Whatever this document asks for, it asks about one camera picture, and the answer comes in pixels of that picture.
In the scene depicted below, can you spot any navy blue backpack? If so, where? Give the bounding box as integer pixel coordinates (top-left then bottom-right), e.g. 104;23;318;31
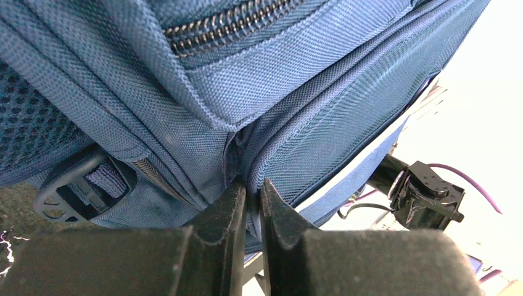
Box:
1;0;487;253

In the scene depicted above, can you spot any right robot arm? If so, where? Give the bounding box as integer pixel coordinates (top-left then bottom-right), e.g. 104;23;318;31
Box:
366;154;464;231

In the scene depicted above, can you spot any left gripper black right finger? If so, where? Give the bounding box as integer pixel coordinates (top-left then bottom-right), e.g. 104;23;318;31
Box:
260;179;483;295

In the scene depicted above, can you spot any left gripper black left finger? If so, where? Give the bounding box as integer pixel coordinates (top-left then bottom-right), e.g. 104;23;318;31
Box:
1;180;246;295

